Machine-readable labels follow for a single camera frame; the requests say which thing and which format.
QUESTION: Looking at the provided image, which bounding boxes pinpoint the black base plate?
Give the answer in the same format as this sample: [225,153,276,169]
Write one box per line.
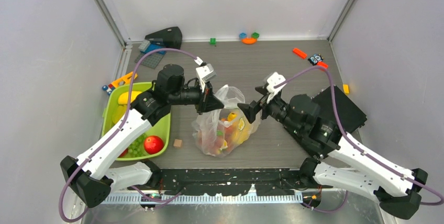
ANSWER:
[136,168,321,196]

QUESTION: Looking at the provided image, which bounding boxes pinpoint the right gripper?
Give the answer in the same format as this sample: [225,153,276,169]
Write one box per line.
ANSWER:
[237,86,302,135]

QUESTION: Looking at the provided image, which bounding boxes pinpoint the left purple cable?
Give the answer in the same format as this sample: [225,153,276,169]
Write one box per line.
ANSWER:
[58,48,204,223]

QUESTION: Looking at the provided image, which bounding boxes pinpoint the blue toy piece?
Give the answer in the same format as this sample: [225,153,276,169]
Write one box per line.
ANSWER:
[239,32,247,39]

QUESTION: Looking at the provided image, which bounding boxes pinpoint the red fake apple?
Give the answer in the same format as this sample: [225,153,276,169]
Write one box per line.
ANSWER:
[143,136,164,154]

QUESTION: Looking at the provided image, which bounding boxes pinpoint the small wooden cube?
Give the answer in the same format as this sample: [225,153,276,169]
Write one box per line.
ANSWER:
[173,139,183,148]

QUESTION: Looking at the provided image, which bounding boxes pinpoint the orange yellow toy tool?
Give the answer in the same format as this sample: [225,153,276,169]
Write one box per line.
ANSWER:
[102,72,138,96]

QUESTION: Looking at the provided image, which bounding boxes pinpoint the grey small toy brick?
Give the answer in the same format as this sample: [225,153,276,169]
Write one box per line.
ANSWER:
[138,40,151,52]

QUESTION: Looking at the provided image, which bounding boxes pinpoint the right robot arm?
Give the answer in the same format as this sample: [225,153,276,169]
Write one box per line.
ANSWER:
[238,87,428,220]

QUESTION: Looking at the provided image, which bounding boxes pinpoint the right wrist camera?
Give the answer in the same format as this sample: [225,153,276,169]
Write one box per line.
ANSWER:
[264,72,286,104]

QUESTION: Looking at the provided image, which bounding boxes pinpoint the red fake lychee bunch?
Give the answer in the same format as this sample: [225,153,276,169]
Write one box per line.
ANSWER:
[196,128,234,157]

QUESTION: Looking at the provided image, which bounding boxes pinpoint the green cube by ring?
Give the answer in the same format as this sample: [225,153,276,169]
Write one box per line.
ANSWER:
[251,32,260,39]

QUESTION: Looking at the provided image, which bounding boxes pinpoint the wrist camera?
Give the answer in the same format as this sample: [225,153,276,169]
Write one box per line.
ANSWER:
[264,72,286,104]
[194,57,216,93]

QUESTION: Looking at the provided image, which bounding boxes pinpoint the black wedge block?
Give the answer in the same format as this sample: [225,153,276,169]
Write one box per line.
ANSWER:
[145,27,183,49]

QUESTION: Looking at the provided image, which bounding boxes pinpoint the yellow toy block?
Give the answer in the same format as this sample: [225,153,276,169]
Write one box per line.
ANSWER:
[342,84,350,95]

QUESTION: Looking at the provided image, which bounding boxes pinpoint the orange toy bar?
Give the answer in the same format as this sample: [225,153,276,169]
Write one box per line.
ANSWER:
[292,48,307,59]

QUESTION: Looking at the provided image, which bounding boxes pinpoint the purple cable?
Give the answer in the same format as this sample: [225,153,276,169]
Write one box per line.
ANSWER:
[274,65,444,206]
[58,48,204,223]

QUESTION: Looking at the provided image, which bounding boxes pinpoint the grey toy baseplate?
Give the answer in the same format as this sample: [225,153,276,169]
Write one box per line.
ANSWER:
[139,53,164,69]

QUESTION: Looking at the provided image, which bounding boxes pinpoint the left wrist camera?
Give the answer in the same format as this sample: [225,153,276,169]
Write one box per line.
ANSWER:
[194,57,216,93]

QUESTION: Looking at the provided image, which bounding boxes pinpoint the red toy brick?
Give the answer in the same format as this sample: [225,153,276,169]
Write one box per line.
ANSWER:
[317,62,328,69]

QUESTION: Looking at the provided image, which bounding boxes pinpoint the green plastic tray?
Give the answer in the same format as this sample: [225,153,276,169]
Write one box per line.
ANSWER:
[101,85,171,161]

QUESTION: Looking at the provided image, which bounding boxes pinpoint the clear printed plastic bag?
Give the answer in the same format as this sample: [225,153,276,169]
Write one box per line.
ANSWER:
[192,85,261,150]

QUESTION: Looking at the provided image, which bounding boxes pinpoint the black box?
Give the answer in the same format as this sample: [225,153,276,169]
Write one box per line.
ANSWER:
[287,84,368,159]

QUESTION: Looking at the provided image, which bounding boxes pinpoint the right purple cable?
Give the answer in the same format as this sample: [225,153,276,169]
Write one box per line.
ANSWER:
[274,65,444,206]

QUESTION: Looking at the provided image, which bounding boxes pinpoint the green fake grapes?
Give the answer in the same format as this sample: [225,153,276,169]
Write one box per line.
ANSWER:
[127,133,147,158]

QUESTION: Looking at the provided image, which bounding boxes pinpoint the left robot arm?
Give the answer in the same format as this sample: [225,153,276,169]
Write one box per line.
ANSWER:
[60,63,224,208]

